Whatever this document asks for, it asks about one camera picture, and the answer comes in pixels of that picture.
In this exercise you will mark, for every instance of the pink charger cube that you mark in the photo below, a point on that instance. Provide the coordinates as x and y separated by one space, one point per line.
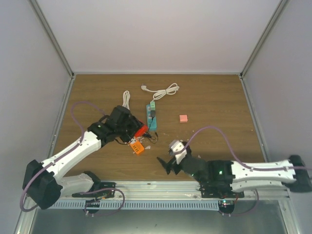
183 118

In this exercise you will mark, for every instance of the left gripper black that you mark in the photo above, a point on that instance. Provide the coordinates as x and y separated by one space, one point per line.
135 125

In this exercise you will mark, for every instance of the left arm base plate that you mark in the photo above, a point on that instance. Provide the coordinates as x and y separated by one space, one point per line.
101 190

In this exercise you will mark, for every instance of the black charger adapter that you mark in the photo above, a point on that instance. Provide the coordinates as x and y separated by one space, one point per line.
152 114

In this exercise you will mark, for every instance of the aluminium frame post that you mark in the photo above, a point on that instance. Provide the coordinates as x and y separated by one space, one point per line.
39 13
270 25

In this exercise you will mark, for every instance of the left aluminium frame post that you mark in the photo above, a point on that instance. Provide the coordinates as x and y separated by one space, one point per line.
39 13

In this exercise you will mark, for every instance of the orange power strip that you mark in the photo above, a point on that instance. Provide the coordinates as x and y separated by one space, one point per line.
136 146

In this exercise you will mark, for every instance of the right aluminium frame post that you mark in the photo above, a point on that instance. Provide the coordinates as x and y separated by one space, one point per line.
270 25

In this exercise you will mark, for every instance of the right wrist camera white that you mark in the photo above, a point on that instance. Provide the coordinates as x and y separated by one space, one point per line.
177 150

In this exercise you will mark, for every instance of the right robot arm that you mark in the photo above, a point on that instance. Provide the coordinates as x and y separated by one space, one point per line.
224 178

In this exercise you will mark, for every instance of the grey slotted cable duct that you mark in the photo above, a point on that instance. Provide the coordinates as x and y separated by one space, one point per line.
138 205

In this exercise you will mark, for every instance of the aluminium front rail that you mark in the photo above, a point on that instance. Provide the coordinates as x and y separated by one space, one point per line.
166 190

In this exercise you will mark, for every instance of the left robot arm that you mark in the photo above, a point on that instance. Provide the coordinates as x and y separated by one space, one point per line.
46 182

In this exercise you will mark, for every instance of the teal power strip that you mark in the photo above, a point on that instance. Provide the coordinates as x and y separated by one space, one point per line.
151 123

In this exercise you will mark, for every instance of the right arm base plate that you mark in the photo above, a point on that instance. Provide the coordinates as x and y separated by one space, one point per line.
219 191

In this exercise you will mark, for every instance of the red charger cube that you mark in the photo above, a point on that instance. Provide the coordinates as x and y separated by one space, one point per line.
141 131

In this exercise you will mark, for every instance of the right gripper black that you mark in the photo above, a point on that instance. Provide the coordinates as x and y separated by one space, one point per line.
171 164

